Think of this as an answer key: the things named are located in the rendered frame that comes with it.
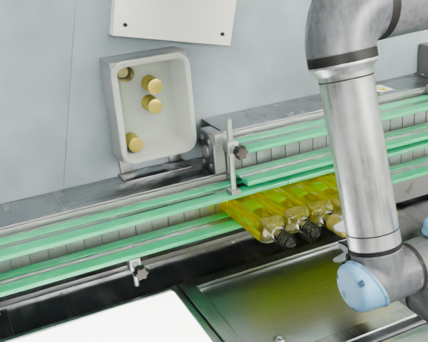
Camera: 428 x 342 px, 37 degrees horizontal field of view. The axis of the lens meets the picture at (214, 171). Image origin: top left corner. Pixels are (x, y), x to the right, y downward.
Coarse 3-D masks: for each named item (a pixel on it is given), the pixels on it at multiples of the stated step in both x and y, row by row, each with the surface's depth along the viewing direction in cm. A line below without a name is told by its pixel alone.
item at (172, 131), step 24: (144, 72) 140; (168, 72) 143; (120, 96) 140; (168, 96) 145; (192, 96) 139; (120, 120) 134; (144, 120) 144; (168, 120) 147; (192, 120) 141; (120, 144) 136; (144, 144) 145; (168, 144) 145; (192, 144) 143
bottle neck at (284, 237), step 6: (276, 228) 128; (282, 228) 128; (276, 234) 127; (282, 234) 126; (288, 234) 125; (276, 240) 127; (282, 240) 125; (288, 240) 127; (294, 240) 125; (288, 246) 126
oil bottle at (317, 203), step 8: (288, 184) 143; (296, 184) 143; (304, 184) 143; (288, 192) 140; (296, 192) 139; (304, 192) 139; (312, 192) 138; (304, 200) 135; (312, 200) 135; (320, 200) 134; (328, 200) 134; (312, 208) 133; (320, 208) 132; (328, 208) 133; (312, 216) 133; (320, 216) 132; (320, 224) 133
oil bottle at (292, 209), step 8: (264, 192) 140; (272, 192) 139; (280, 192) 139; (264, 200) 138; (272, 200) 136; (280, 200) 135; (288, 200) 135; (296, 200) 135; (280, 208) 133; (288, 208) 131; (296, 208) 131; (304, 208) 132; (288, 216) 130; (296, 216) 130; (304, 216) 131; (288, 224) 131; (296, 224) 130; (296, 232) 132
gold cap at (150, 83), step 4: (148, 76) 140; (152, 76) 140; (144, 80) 140; (148, 80) 138; (152, 80) 137; (156, 80) 138; (144, 84) 139; (148, 84) 137; (152, 84) 137; (156, 84) 138; (160, 84) 138; (144, 88) 140; (148, 88) 137; (152, 88) 138; (156, 88) 138; (160, 88) 138; (152, 92) 138; (156, 92) 138
